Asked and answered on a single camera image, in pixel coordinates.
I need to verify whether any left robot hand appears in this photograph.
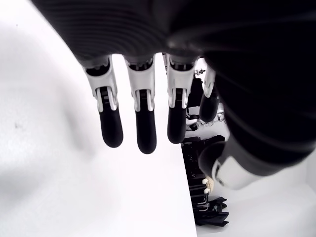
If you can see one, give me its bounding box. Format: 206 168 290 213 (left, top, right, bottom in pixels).
31 0 316 191

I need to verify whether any black equipment stack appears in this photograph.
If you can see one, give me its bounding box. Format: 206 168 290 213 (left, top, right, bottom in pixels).
181 135 230 227

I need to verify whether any beige item with white knobs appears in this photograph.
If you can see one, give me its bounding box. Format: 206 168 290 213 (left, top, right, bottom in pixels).
201 175 216 196

